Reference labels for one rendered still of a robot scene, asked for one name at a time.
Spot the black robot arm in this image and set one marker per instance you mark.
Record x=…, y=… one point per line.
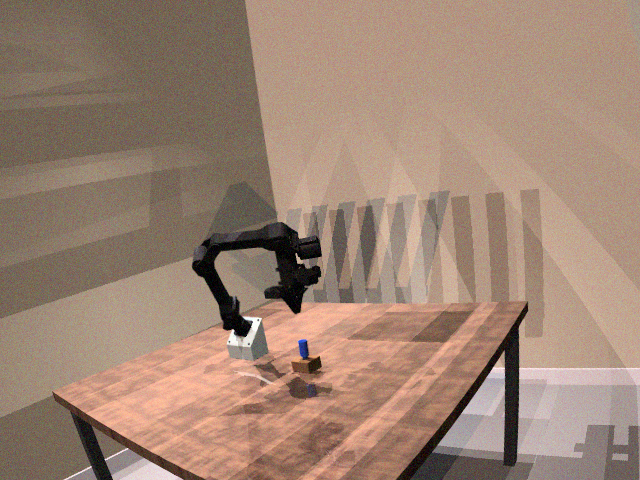
x=276, y=237

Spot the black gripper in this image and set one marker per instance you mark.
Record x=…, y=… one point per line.
x=292, y=295

